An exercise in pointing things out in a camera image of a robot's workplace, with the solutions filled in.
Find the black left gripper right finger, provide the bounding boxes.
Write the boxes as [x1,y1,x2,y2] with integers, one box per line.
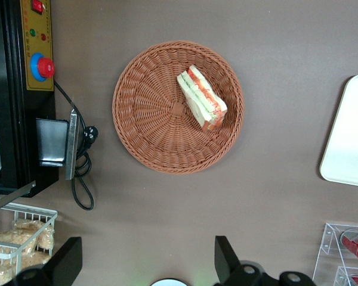
[213,235,316,286]

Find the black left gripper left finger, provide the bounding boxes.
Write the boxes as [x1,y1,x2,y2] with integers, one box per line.
[2,237,84,286]

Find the triangle sandwich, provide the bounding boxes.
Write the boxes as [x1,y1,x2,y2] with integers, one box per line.
[176,64,229,132]

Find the round brown wicker basket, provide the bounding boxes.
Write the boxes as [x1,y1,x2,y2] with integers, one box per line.
[112,40,245,175]

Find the cream rectangular plastic tray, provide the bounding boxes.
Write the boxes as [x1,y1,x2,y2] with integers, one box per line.
[319,73,358,189]

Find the rice cracker snack packet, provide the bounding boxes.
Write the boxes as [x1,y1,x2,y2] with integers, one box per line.
[17,251,52,271]
[0,229,37,254]
[0,262,18,286]
[13,219,53,236]
[36,225,55,257]

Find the silver metal bar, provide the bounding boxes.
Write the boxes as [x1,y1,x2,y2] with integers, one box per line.
[0,180,37,216]

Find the clear acrylic can dispenser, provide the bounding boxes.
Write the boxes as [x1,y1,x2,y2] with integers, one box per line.
[311,222,358,286]

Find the red packaged items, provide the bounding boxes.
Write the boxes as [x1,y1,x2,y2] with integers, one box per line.
[339,229,358,268]

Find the black machine yellow control panel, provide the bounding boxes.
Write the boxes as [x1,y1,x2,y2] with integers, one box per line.
[0,0,70,199]

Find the red emergency stop button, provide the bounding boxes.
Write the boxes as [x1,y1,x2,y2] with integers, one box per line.
[29,52,56,82]

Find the white wire basket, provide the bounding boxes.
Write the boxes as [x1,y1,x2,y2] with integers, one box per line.
[0,202,58,286]

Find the black power cable with plug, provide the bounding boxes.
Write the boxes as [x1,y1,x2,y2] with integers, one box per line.
[53,79,99,211]

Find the silver metal bracket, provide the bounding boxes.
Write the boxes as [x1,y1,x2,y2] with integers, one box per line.
[64,108,80,181]

